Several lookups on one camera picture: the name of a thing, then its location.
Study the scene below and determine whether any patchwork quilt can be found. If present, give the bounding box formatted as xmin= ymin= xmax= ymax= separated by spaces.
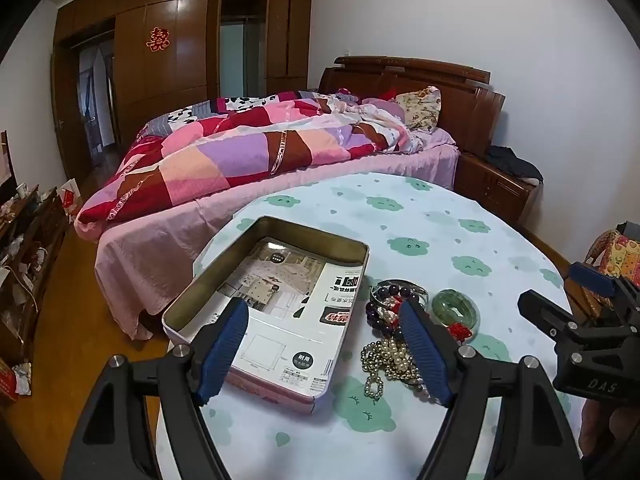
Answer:
xmin=75 ymin=87 xmax=426 ymax=226

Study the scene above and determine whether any floral pillow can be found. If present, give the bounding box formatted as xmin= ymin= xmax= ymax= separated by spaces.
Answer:
xmin=395 ymin=86 xmax=443 ymax=133

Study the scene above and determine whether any wooden nightstand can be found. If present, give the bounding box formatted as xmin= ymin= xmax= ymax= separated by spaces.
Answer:
xmin=452 ymin=152 xmax=543 ymax=223

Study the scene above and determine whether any gold bead necklace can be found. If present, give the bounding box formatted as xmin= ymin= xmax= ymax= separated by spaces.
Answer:
xmin=361 ymin=337 xmax=401 ymax=401

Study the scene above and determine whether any wooden door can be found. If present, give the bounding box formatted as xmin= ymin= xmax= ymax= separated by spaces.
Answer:
xmin=50 ymin=52 xmax=71 ymax=176

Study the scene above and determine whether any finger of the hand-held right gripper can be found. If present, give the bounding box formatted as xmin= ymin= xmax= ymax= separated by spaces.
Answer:
xmin=566 ymin=260 xmax=640 ymax=312
xmin=517 ymin=290 xmax=602 ymax=347

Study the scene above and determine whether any wooden tv cabinet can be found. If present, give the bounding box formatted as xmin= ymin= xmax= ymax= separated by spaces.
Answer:
xmin=0 ymin=185 xmax=68 ymax=366

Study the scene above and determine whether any purple bead bracelet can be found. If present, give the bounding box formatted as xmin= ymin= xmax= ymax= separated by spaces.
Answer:
xmin=367 ymin=280 xmax=431 ymax=336

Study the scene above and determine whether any pearl necklace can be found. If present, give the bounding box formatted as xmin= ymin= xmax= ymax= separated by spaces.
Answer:
xmin=385 ymin=337 xmax=426 ymax=391

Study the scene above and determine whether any red and white bag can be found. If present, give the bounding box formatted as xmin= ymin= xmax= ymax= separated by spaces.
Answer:
xmin=60 ymin=178 xmax=83 ymax=216

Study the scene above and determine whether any dark clothing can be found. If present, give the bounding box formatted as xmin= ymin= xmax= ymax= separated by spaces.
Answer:
xmin=487 ymin=145 xmax=544 ymax=183

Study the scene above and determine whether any flat screen tv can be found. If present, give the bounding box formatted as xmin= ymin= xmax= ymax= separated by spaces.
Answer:
xmin=0 ymin=130 xmax=18 ymax=196

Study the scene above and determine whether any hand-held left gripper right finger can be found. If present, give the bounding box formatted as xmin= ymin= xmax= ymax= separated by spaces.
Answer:
xmin=397 ymin=297 xmax=586 ymax=480

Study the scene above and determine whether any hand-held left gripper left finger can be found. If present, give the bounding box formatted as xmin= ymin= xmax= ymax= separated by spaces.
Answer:
xmin=62 ymin=297 xmax=251 ymax=480

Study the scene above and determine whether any red cardboard box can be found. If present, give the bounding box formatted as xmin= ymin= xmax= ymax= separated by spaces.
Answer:
xmin=0 ymin=357 xmax=21 ymax=401

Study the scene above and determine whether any pink bed sheet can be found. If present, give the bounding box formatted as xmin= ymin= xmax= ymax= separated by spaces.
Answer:
xmin=95 ymin=127 xmax=461 ymax=341

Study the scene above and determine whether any green jade bangle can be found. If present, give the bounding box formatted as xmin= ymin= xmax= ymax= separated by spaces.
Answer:
xmin=431 ymin=288 xmax=481 ymax=333

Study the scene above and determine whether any wooden wardrobe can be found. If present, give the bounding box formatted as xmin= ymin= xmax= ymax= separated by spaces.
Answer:
xmin=52 ymin=0 xmax=316 ymax=171

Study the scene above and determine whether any wooden bed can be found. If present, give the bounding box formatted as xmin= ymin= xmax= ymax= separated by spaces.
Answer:
xmin=75 ymin=55 xmax=506 ymax=341

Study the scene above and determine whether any rectangular metal tin box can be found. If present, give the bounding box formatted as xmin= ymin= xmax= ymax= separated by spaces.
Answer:
xmin=161 ymin=216 xmax=371 ymax=416

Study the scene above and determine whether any chair with colourful cushion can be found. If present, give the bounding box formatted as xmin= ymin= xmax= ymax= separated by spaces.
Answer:
xmin=582 ymin=220 xmax=640 ymax=311

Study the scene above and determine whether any cloud print tablecloth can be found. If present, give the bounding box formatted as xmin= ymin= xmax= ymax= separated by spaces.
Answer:
xmin=155 ymin=172 xmax=576 ymax=480

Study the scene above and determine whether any person's right hand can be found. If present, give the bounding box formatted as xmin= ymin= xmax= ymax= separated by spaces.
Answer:
xmin=579 ymin=397 xmax=640 ymax=463

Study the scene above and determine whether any printed paper sheet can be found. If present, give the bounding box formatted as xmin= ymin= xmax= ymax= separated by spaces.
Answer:
xmin=217 ymin=242 xmax=363 ymax=401

